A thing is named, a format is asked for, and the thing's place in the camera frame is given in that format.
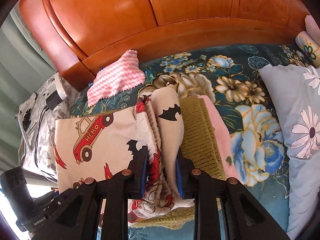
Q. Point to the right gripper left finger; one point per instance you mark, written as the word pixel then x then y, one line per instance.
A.
pixel 78 212

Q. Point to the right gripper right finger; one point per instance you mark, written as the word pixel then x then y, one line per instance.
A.
pixel 224 209

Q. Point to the pink white zigzag cloth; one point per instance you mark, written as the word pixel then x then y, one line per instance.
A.
pixel 117 77

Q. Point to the cream car print pants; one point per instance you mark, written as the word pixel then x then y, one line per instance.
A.
pixel 101 146

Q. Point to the black power adapter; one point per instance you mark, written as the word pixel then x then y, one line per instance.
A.
pixel 53 100

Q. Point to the patterned bedside cloth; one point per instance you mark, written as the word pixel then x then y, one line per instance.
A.
pixel 37 125

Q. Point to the pink floral pillow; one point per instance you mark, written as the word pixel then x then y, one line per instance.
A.
pixel 312 28

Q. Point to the folded pink garment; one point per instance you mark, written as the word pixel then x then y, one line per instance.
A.
pixel 222 137

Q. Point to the teal floral bed blanket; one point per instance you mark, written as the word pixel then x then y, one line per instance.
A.
pixel 229 75

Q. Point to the light blue daisy quilt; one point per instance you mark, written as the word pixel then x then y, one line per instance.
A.
pixel 294 91

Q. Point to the folded olive green sweater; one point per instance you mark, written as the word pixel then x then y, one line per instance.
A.
pixel 199 145

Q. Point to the orange wooden headboard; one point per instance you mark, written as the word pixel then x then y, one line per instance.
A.
pixel 82 36

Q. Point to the pale floral pillow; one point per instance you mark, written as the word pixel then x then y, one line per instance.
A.
pixel 309 46

